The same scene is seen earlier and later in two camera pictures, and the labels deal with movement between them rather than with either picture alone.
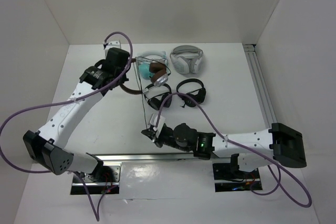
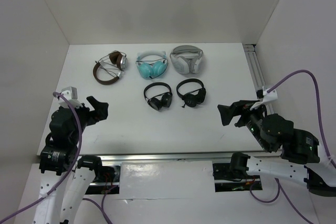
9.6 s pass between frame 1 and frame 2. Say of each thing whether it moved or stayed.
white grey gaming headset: stayed
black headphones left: stayed
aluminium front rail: stayed
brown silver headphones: moved
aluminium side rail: stayed
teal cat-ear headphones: stayed
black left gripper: moved
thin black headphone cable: moved
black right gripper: moved
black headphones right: stayed
